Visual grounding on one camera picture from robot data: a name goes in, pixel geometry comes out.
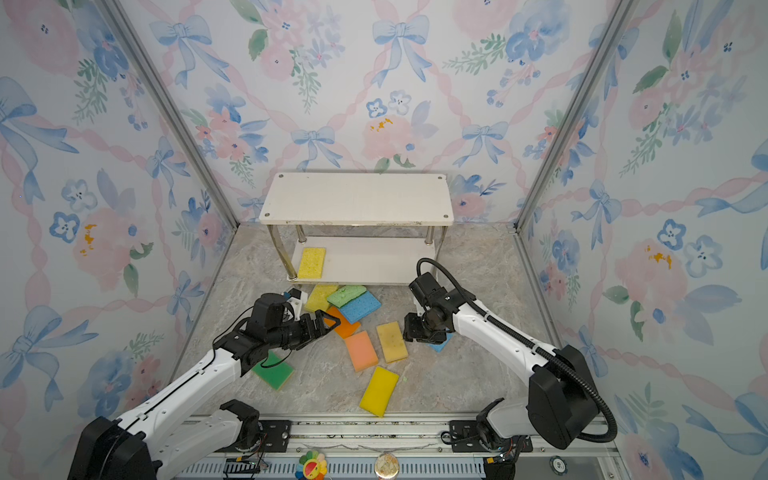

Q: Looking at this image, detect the round black white knob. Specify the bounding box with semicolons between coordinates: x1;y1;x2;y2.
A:
549;456;568;476

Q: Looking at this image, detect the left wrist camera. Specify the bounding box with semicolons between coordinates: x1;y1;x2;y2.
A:
283;288;309;320

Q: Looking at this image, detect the yellow sponge near shelf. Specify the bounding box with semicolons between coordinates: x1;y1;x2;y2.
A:
305;284;339;313

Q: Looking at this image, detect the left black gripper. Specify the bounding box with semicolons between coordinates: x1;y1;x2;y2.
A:
268;308;341;351

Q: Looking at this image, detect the yellow sponge front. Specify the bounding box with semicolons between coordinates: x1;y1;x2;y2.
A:
359;367;399;417

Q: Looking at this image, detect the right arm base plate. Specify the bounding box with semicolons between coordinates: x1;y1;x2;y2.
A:
440;420;533;455

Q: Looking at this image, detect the pale yellow worn sponge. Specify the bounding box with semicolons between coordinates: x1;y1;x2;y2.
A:
376;322;408;363

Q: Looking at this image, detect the bright yellow sponge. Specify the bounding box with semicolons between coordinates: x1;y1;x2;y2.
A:
297;247;326;280

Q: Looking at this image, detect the white two-tier shelf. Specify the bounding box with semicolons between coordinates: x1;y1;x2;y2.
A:
259;172;454;286

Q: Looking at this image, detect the light green sponge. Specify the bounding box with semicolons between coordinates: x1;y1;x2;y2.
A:
327;285;367;308

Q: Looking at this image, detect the dark green sponge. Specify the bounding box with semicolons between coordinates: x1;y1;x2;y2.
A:
251;351;294;391

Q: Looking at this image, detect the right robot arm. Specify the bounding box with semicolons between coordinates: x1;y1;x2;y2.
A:
403;258;618;453

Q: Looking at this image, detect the colourful round toy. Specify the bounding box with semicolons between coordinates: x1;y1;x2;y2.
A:
295;450;328;480

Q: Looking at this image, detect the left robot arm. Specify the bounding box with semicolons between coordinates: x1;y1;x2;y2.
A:
68;293;341;479

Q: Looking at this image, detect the black corrugated cable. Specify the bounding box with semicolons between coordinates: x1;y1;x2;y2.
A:
416;257;619;445

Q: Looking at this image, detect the blue sponge right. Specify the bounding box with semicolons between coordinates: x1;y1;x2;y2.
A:
429;333;453;353

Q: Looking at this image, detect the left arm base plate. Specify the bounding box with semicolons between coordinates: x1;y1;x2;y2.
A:
217;419;293;454

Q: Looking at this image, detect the round brass disc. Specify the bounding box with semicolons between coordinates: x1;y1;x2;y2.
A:
374;452;400;480

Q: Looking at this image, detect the orange sponge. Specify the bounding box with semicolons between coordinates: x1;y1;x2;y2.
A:
327;306;360;339

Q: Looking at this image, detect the salmon pink sponge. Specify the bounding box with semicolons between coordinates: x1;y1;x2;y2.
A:
344;331;379;372

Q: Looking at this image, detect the blue sponge by shelf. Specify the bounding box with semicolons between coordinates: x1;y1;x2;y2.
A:
340;291;381;324

